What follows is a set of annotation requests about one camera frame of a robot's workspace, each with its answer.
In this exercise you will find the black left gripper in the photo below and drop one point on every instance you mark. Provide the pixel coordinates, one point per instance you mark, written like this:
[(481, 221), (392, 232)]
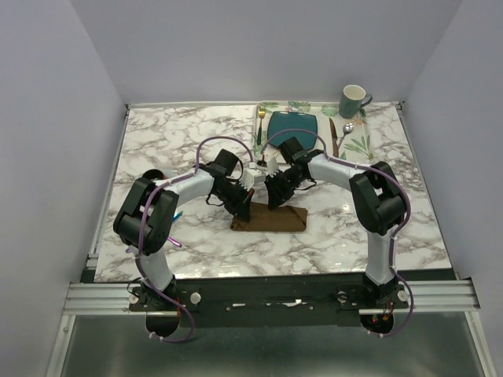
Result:
[(244, 212)]

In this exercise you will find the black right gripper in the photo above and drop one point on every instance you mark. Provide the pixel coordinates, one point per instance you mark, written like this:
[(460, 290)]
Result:
[(276, 196)]

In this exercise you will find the brown cloth napkin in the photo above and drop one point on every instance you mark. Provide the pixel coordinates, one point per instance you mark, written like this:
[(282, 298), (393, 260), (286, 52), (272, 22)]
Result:
[(281, 219)]

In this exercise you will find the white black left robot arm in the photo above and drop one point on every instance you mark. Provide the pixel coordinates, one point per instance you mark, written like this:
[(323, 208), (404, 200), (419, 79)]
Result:
[(145, 218)]

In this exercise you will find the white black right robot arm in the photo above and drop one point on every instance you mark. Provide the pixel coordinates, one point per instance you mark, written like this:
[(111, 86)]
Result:
[(380, 202)]

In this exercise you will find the teal square plate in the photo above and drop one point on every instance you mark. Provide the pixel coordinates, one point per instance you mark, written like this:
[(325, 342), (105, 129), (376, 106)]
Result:
[(295, 125)]

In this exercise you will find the brown wooden knife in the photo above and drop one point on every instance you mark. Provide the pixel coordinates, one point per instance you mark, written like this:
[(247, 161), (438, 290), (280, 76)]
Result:
[(334, 136)]

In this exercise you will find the iridescent rainbow spoon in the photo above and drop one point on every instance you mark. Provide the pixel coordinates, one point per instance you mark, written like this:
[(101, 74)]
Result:
[(171, 240)]

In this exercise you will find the white leaf-pattern tray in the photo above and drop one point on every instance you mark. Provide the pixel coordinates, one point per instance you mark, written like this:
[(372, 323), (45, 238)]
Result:
[(356, 146)]

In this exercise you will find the silver spoon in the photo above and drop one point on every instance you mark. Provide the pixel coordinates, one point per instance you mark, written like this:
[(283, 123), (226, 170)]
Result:
[(347, 129)]

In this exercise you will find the orange coffee cup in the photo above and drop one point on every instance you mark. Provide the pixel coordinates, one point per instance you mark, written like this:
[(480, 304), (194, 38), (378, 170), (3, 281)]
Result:
[(154, 175)]

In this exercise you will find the grey-green ceramic mug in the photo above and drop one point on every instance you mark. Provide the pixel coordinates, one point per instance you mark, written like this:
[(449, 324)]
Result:
[(352, 100)]

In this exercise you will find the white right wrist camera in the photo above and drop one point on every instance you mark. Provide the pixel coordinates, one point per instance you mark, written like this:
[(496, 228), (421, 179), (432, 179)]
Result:
[(269, 166)]

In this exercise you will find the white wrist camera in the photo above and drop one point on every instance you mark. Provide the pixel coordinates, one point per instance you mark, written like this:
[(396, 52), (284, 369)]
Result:
[(269, 166), (251, 177)]

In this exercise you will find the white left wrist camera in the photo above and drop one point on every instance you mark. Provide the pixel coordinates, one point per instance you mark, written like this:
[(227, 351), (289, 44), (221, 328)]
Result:
[(251, 177)]

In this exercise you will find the gold fork green handle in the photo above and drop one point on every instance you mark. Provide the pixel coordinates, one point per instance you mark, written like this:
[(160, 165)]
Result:
[(261, 114)]

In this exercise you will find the black metal base frame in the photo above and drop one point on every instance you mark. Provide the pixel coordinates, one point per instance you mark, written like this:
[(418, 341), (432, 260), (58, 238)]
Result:
[(276, 301)]

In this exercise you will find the aluminium extrusion rail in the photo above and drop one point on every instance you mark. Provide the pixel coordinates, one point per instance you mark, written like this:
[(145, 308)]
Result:
[(437, 296)]

